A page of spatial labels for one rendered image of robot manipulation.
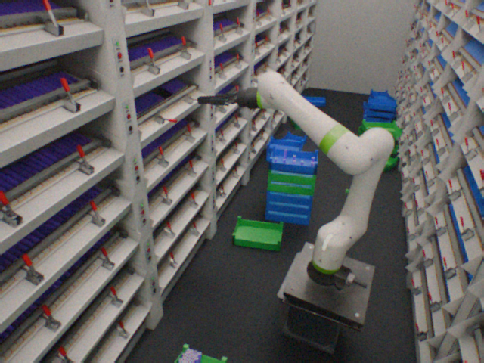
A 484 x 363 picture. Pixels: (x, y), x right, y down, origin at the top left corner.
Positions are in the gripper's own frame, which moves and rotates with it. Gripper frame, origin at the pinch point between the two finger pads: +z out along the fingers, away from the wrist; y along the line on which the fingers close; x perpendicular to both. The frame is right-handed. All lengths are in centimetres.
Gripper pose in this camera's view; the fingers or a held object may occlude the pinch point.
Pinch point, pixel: (206, 100)
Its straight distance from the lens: 168.8
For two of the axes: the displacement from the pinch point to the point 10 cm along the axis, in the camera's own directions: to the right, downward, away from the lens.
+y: 3.2, -4.8, 8.2
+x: -1.3, -8.7, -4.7
